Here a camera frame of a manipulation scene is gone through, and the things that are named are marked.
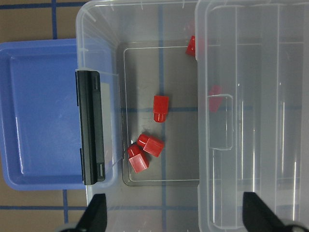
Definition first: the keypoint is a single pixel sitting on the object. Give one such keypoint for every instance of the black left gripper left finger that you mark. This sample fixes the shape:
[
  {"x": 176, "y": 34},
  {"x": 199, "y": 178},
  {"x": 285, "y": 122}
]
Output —
[{"x": 94, "y": 218}]

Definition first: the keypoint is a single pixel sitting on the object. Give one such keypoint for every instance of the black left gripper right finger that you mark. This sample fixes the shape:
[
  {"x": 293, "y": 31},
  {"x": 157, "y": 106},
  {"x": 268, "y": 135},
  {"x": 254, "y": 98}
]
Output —
[{"x": 258, "y": 217}]

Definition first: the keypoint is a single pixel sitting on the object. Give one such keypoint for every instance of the red block lower pair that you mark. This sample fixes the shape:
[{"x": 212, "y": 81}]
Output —
[{"x": 137, "y": 158}]

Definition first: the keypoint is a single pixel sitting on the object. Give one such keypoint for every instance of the red block pair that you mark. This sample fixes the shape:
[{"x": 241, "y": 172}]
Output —
[
  {"x": 137, "y": 158},
  {"x": 150, "y": 144}
]

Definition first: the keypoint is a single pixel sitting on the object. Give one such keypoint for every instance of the blue plastic tray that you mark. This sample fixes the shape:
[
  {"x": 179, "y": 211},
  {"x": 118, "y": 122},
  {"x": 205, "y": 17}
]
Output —
[{"x": 40, "y": 137}]

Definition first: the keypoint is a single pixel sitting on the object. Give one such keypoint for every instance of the red block upper pair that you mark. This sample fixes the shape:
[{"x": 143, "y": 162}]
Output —
[{"x": 150, "y": 144}]

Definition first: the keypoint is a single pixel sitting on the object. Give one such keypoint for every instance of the clear plastic box lid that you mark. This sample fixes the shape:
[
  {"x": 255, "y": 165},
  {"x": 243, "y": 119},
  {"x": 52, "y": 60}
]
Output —
[{"x": 258, "y": 140}]

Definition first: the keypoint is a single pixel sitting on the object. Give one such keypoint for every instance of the clear plastic storage box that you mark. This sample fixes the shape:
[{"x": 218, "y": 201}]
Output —
[{"x": 138, "y": 48}]

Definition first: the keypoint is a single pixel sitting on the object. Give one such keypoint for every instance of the red block at corner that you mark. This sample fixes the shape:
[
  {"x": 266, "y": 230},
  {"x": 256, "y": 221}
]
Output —
[{"x": 191, "y": 48}]

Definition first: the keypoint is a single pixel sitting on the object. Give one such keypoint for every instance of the black box latch handle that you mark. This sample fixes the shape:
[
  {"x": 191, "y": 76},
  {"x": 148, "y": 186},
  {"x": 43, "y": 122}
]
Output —
[{"x": 90, "y": 111}]

